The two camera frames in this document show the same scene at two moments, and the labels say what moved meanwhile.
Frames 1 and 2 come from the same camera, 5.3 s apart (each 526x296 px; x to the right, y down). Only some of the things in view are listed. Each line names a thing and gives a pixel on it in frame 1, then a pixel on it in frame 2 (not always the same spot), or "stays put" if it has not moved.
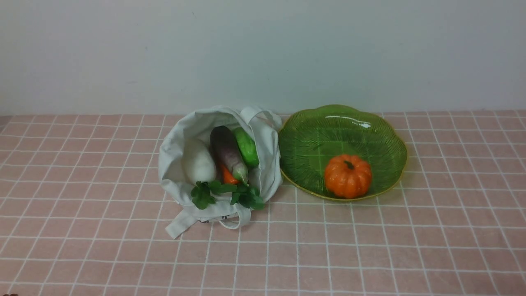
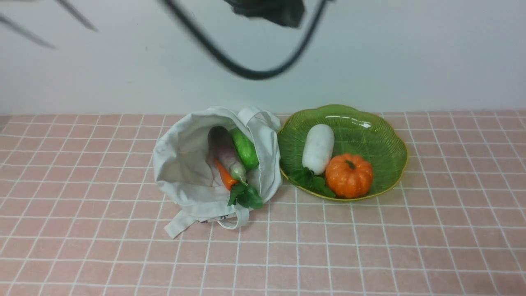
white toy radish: [199, 168] to [317, 148]
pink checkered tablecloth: [84, 209] stays put
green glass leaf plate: [309, 138] stays put
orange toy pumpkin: [347, 176] stays put
